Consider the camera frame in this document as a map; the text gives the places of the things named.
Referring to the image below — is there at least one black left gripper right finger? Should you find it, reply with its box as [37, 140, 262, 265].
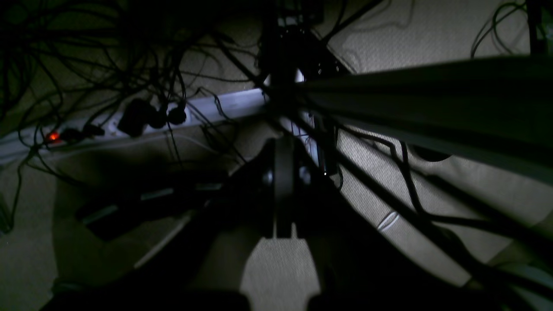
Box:
[285, 137, 502, 311]

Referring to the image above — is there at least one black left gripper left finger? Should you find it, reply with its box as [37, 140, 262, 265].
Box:
[43, 138, 285, 311]

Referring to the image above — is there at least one white power strip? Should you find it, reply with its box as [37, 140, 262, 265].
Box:
[0, 89, 268, 165]

